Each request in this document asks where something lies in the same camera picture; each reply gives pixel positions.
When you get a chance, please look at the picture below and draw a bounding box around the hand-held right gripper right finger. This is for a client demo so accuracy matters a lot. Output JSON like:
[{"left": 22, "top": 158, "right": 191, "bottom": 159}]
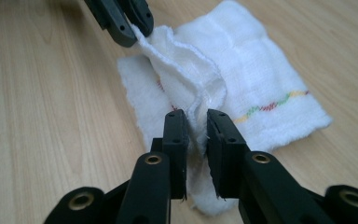
[{"left": 206, "top": 108, "right": 252, "bottom": 200}]

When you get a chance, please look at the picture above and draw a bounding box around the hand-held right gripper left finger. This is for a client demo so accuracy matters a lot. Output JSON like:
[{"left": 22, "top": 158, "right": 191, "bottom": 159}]
[{"left": 161, "top": 108, "right": 190, "bottom": 201}]

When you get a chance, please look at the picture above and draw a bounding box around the white towel with coloured stitching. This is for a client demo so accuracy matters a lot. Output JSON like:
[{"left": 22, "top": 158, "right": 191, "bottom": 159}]
[{"left": 117, "top": 0, "right": 334, "bottom": 217}]

